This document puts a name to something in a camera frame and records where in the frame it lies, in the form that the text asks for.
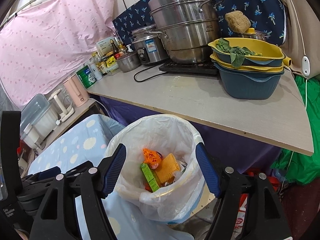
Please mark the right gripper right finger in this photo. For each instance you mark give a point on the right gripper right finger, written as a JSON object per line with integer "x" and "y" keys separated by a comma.
{"x": 264, "y": 215}

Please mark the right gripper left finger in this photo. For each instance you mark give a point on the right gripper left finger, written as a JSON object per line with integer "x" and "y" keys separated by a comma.
{"x": 112, "y": 172}

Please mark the green cardboard box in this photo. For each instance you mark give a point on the green cardboard box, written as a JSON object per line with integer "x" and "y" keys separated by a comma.
{"x": 151, "y": 177}

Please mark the orange foam fruit net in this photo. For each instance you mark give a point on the orange foam fruit net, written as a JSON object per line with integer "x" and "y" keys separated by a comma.
{"x": 166, "y": 169}

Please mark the orange plastic bag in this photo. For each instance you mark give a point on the orange plastic bag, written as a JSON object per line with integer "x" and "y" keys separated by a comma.
{"x": 152, "y": 158}

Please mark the white trash bag bin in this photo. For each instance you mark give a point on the white trash bag bin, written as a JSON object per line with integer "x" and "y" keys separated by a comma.
{"x": 165, "y": 134}

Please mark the white blender cup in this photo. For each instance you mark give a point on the white blender cup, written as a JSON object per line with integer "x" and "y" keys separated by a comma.
{"x": 32, "y": 138}

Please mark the green plastic bag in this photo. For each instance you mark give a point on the green plastic bag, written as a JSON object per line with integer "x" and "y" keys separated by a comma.
{"x": 298, "y": 162}

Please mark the blue patterned tablecloth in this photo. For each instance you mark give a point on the blue patterned tablecloth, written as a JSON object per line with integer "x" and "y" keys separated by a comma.
{"x": 88, "y": 140}

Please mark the white dish rack with cover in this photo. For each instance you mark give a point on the white dish rack with cover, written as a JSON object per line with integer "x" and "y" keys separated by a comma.
{"x": 40, "y": 115}

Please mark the glass electric kettle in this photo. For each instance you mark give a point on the glass electric kettle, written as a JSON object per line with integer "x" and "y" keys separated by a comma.
{"x": 62, "y": 105}

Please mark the pink electric kettle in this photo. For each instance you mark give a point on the pink electric kettle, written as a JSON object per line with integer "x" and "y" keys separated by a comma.
{"x": 76, "y": 90}

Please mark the green tin can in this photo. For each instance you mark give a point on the green tin can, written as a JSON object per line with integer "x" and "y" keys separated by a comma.
{"x": 86, "y": 77}

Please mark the stacked yellow blue colander bowls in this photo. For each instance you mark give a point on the stacked yellow blue colander bowls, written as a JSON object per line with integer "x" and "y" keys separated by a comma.
{"x": 250, "y": 69}

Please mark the white thermos bottle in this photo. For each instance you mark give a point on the white thermos bottle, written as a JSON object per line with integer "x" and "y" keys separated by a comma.
{"x": 95, "y": 70}

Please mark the pink dotted curtain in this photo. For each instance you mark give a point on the pink dotted curtain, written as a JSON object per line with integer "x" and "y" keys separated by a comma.
{"x": 42, "y": 45}

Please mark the black induction cooktop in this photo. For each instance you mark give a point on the black induction cooktop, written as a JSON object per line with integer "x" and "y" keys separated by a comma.
{"x": 203, "y": 68}

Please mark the dark soy sauce bottle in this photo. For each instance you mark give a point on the dark soy sauce bottle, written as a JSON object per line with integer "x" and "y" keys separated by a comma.
{"x": 115, "y": 50}

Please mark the steel rice cooker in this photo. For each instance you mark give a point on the steel rice cooker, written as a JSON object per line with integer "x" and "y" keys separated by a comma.
{"x": 148, "y": 45}

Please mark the brown loofah sponge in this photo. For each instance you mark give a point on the brown loofah sponge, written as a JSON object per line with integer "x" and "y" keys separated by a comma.
{"x": 237, "y": 21}

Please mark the large steel steamer pot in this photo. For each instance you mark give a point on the large steel steamer pot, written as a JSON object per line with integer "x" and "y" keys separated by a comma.
{"x": 186, "y": 27}

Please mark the navy floral cloth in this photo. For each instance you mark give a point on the navy floral cloth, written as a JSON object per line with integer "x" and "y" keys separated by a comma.
{"x": 267, "y": 16}

